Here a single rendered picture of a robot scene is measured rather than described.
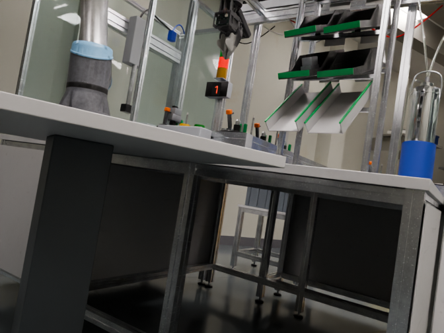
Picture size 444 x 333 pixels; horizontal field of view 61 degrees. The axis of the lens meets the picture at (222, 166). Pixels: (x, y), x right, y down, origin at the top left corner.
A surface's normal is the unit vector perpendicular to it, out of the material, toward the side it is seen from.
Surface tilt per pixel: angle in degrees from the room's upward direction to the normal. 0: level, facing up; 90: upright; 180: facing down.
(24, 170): 90
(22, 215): 90
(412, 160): 90
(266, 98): 90
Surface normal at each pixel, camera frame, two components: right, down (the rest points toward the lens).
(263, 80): 0.52, 0.04
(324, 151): -0.84, -0.16
